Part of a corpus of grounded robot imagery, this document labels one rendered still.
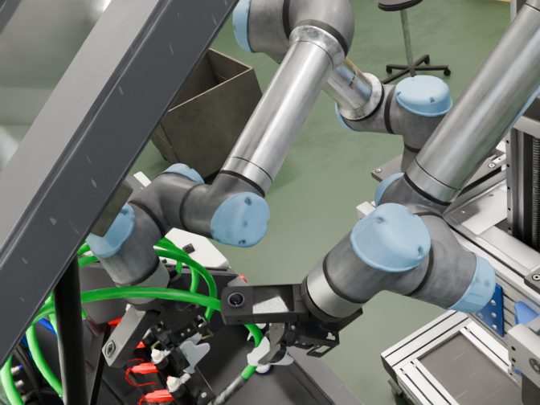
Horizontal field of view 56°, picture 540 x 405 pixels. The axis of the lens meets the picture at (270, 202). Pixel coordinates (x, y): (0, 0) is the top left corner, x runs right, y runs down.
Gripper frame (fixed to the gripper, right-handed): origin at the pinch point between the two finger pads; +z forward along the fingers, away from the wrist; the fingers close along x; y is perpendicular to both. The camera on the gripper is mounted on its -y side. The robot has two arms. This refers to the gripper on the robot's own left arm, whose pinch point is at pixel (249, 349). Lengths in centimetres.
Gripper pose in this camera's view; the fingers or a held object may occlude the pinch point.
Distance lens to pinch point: 80.7
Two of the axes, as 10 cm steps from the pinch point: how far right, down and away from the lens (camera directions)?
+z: -4.5, 5.8, 6.8
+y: 8.9, 2.7, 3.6
